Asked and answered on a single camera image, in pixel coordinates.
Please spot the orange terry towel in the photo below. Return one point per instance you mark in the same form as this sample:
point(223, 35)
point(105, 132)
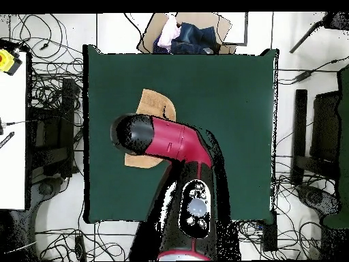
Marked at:
point(154, 103)

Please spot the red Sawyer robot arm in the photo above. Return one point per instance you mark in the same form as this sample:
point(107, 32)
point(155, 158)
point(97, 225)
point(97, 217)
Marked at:
point(177, 139)

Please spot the black flat tool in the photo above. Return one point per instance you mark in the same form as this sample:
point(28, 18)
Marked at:
point(6, 139)

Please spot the dark green table cloth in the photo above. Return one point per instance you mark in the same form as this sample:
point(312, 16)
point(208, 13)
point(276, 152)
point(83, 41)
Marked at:
point(231, 109)

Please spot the blue denim jeans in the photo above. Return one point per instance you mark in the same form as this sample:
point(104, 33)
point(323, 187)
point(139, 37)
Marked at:
point(196, 38)

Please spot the pink garment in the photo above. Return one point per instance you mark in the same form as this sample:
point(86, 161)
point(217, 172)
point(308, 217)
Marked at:
point(169, 32)

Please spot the brown cardboard box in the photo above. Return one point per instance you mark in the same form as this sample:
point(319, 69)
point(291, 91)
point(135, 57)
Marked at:
point(218, 27)

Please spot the black stand base with caster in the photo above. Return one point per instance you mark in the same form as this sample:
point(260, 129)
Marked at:
point(315, 197)
point(45, 188)

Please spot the white desk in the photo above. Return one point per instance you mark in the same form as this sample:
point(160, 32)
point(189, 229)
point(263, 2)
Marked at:
point(12, 163)

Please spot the green cloth covered table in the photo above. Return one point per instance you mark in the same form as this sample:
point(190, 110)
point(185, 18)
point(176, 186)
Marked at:
point(344, 136)

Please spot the yellow emergency stop button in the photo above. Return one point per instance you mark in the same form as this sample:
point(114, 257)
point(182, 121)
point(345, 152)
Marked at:
point(6, 61)

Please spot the black tripod leg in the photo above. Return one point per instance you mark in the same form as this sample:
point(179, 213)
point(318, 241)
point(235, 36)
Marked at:
point(338, 20)

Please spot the black frame stand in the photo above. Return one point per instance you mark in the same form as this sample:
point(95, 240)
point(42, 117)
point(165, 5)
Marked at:
point(66, 109)

